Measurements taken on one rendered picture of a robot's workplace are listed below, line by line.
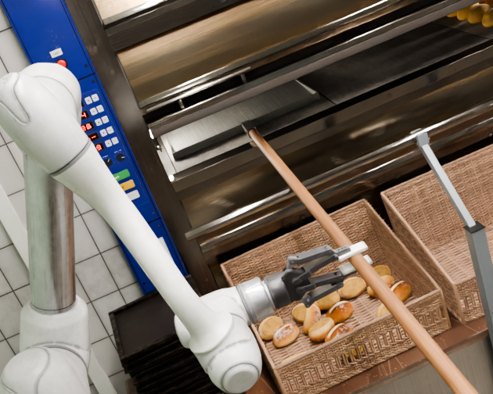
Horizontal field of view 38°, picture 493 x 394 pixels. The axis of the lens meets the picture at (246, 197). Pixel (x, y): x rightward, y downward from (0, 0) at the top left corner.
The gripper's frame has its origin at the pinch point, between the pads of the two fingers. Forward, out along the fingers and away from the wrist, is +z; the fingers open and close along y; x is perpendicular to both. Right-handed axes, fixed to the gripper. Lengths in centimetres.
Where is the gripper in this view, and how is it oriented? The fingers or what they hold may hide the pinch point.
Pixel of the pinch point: (353, 257)
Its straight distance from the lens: 158.5
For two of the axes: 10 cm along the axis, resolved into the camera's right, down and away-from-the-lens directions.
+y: 3.2, 8.4, 4.3
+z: 9.2, -3.8, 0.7
